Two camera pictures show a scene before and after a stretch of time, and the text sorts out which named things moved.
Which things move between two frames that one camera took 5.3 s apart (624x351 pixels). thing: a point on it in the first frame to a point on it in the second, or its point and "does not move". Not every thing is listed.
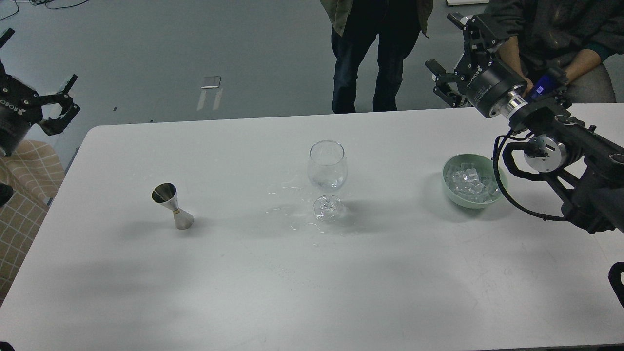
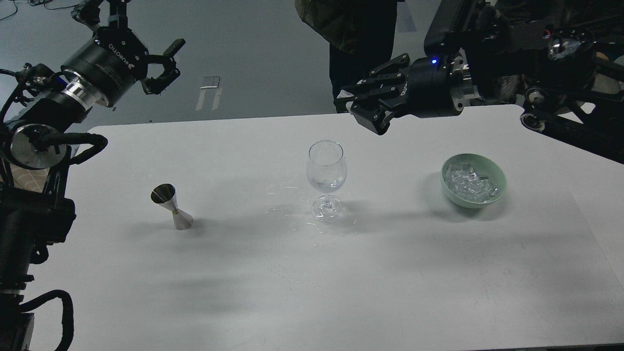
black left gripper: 21,107 to 105,68
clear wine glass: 327,169 does not move
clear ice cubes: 468,182 does not move
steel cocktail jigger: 165,193 does not move
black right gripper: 486,80 to 438,86
